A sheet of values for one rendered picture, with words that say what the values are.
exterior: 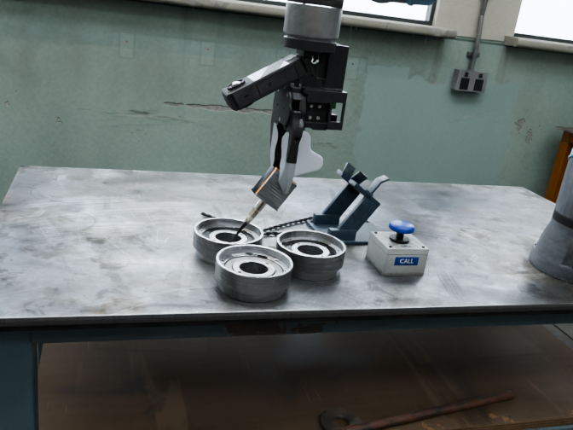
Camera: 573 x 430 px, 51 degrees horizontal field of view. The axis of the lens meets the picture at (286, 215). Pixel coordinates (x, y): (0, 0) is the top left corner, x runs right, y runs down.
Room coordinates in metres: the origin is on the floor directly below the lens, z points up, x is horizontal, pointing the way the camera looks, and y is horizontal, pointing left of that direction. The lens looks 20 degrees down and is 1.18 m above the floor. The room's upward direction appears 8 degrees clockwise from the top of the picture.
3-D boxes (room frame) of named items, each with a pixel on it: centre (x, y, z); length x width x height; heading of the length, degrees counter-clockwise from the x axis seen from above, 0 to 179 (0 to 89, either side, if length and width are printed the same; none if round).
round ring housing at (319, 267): (0.83, -0.04, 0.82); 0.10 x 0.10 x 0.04
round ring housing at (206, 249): (0.83, 0.08, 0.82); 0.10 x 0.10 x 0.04
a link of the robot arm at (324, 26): (0.83, 0.00, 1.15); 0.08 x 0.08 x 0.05
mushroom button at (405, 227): (0.88, -0.18, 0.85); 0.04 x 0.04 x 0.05
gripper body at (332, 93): (0.83, -0.01, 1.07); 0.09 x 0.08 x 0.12; 111
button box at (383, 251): (0.88, -0.19, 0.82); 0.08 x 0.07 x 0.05; 108
